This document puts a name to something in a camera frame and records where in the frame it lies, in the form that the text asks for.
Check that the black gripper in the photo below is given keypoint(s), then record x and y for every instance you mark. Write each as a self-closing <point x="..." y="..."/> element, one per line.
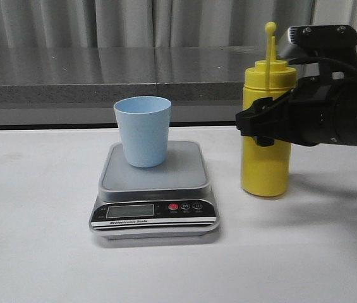
<point x="321" y="109"/>

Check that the yellow squeeze bottle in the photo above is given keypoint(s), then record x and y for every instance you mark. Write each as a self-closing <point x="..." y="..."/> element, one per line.
<point x="265" y="170"/>

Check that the light blue plastic cup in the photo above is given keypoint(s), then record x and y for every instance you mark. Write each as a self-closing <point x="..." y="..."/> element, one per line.
<point x="143" y="124"/>

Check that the silver electronic kitchen scale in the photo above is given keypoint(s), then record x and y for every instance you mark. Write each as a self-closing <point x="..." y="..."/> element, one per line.
<point x="173" y="199"/>

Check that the grey pleated curtain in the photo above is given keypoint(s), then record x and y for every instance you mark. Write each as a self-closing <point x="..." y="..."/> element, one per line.
<point x="159" y="23"/>

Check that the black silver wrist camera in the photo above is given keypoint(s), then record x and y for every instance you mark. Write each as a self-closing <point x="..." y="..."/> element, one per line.
<point x="333" y="41"/>

